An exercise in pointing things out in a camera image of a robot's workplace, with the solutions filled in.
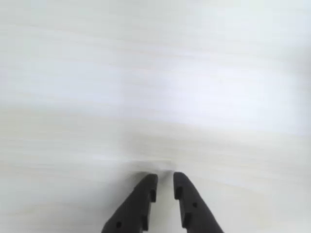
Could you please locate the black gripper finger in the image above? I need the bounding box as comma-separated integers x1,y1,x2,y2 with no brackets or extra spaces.
101,173,159,233
173,171,225,233

